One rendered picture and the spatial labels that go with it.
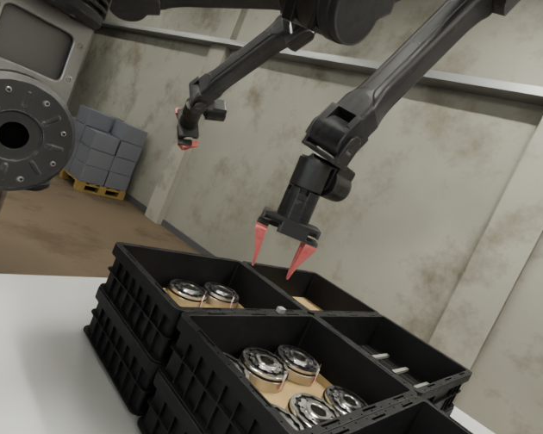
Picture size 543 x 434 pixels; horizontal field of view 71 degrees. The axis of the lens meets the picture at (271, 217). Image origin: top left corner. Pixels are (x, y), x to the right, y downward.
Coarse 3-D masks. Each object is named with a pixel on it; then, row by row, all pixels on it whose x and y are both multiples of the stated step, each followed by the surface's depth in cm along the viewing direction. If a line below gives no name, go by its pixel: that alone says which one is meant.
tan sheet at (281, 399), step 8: (320, 376) 87; (288, 384) 78; (296, 384) 80; (312, 384) 82; (320, 384) 84; (328, 384) 85; (264, 392) 72; (280, 392) 74; (288, 392) 75; (296, 392) 77; (304, 392) 78; (312, 392) 79; (320, 392) 80; (272, 400) 70; (280, 400) 71; (288, 400) 72
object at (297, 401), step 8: (296, 400) 68; (304, 400) 69; (320, 400) 71; (296, 408) 65; (304, 408) 66; (328, 408) 70; (296, 416) 63; (304, 416) 64; (336, 416) 68; (304, 424) 62; (312, 424) 63
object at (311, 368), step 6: (282, 348) 85; (288, 348) 87; (294, 348) 88; (282, 354) 83; (288, 354) 84; (306, 354) 88; (288, 360) 81; (312, 360) 87; (294, 366) 80; (300, 366) 81; (306, 366) 82; (312, 366) 83; (318, 366) 84; (306, 372) 80; (312, 372) 80
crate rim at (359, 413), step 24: (192, 312) 68; (216, 312) 72; (192, 336) 62; (336, 336) 88; (216, 360) 57; (240, 384) 53; (264, 408) 50; (360, 408) 60; (384, 408) 63; (288, 432) 47; (312, 432) 49
